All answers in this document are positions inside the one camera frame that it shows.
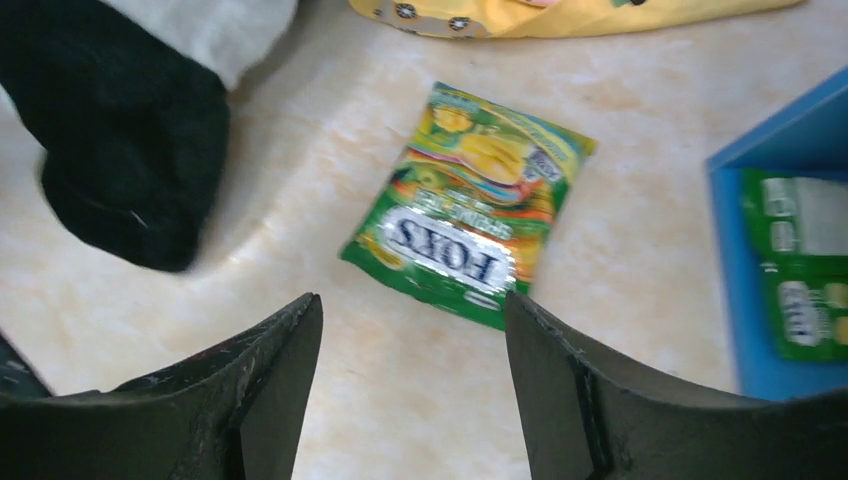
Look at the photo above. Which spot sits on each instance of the green yellow candy bag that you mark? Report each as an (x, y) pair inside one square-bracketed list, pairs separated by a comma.
[(797, 228)]

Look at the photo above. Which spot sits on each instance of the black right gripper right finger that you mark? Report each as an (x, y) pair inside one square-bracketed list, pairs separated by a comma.
[(588, 411)]

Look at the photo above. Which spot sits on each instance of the blue yellow pink shelf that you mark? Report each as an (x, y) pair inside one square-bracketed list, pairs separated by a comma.
[(806, 138)]

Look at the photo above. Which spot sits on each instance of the black white checkered pillow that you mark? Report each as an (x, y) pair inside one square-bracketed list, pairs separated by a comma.
[(129, 101)]

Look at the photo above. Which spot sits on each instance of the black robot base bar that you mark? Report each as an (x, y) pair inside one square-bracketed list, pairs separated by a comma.
[(17, 376)]

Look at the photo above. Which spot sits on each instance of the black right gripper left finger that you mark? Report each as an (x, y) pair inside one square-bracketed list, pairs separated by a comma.
[(232, 411)]

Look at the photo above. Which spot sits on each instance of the yellow white printed cloth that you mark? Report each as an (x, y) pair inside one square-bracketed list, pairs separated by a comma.
[(489, 19)]

